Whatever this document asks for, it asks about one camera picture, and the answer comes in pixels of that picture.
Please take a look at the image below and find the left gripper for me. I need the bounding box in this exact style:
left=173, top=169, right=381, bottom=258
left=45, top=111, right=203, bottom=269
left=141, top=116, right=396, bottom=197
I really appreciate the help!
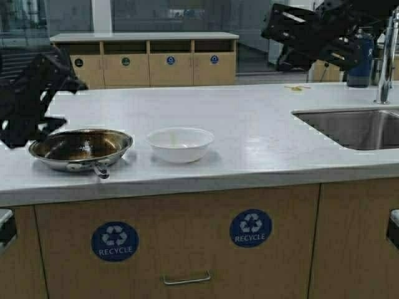
left=1, top=46, right=88, bottom=149

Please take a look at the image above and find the blue water bottle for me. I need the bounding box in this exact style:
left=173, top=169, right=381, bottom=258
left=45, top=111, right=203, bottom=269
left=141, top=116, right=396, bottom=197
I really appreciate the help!
left=347, top=27, right=375, bottom=88

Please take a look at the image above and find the black object at left edge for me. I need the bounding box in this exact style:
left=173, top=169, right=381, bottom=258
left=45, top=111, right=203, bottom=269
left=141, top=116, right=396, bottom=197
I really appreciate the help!
left=0, top=209, right=17, bottom=249

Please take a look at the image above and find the right blue recycle sticker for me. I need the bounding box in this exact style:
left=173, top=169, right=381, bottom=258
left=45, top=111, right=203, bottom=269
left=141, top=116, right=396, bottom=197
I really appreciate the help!
left=229, top=209, right=273, bottom=249

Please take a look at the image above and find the chrome sink faucet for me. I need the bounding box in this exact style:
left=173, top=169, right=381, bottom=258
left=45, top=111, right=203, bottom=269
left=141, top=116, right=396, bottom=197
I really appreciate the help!
left=374, top=7, right=398, bottom=105

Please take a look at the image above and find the black object at right edge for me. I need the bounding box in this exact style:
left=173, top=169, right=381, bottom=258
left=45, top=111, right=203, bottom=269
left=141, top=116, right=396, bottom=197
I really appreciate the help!
left=387, top=209, right=399, bottom=249

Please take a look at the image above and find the black object at edge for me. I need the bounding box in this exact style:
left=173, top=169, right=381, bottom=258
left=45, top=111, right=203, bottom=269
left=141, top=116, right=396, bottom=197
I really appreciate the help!
left=387, top=209, right=399, bottom=249
left=0, top=209, right=17, bottom=249

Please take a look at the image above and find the left blue recycle sticker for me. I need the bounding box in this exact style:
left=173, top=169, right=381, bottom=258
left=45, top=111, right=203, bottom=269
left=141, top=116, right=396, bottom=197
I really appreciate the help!
left=90, top=221, right=140, bottom=262

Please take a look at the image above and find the background recycling cabinet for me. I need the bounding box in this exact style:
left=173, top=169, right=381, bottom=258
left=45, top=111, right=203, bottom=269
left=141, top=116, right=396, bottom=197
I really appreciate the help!
left=50, top=32, right=239, bottom=90

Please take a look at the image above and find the island wooden cabinet front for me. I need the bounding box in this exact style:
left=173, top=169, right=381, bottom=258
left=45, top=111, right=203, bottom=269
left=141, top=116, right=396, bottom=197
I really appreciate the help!
left=1, top=179, right=398, bottom=298

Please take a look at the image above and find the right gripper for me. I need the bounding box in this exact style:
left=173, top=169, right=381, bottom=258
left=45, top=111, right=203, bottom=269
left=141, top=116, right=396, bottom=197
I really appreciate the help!
left=261, top=2, right=374, bottom=72

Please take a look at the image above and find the island drawer handle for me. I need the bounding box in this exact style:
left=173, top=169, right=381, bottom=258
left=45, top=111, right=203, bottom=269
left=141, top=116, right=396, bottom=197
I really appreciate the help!
left=162, top=270, right=212, bottom=287

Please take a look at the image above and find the steel kitchen sink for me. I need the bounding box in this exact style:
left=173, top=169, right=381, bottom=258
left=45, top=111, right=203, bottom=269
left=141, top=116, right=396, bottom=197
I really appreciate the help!
left=294, top=108, right=398, bottom=151

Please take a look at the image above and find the white serving bowl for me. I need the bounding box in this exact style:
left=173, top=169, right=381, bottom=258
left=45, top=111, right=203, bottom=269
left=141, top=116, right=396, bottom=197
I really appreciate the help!
left=147, top=127, right=214, bottom=164

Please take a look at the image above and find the steel frying pan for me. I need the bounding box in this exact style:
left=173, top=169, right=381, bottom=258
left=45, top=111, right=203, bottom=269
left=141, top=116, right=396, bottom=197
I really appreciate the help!
left=29, top=129, right=134, bottom=179

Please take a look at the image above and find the blue recycle sticker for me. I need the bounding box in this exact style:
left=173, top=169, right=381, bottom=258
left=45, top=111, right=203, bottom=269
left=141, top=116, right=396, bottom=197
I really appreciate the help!
left=90, top=221, right=140, bottom=262
left=229, top=209, right=273, bottom=249

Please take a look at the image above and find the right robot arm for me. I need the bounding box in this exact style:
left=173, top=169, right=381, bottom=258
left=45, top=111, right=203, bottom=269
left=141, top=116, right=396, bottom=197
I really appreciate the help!
left=261, top=1, right=398, bottom=72

